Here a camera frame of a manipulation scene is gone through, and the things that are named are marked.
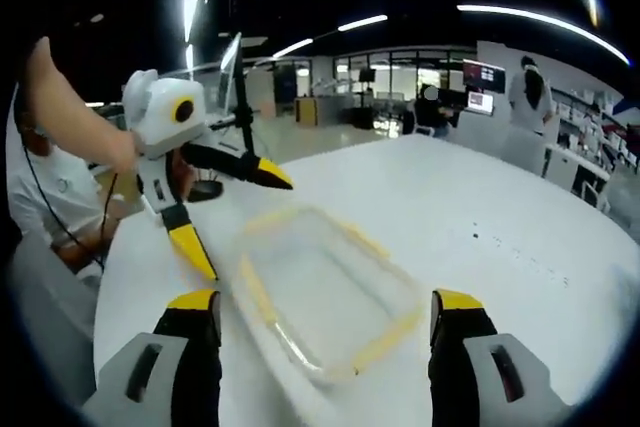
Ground grey mesh chair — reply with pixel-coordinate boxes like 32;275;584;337
6;241;102;411

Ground small white screen monitor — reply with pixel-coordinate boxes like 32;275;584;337
466;91;496;116

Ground long curved ceiling light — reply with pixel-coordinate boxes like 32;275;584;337
456;3;632;67

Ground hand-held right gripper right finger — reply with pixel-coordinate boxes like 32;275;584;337
428;289;576;427

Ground black desk stand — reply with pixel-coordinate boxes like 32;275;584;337
187;31;262;204

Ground red screen monitor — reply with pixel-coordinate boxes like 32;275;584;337
461;58;508;95

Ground white ceiling light strip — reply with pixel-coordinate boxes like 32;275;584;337
271;37;315;60
336;13;390;33
181;0;200;44

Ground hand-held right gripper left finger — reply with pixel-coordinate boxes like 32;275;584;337
82;289;223;427

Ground white office chair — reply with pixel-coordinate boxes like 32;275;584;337
451;110;507;154

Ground brown cardboard box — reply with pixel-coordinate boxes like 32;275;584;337
294;96;319;125

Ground black cable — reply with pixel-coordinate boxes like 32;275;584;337
18;111;120;269

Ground clear plastic container yellow buckles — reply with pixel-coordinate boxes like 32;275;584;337
238;204;426;386

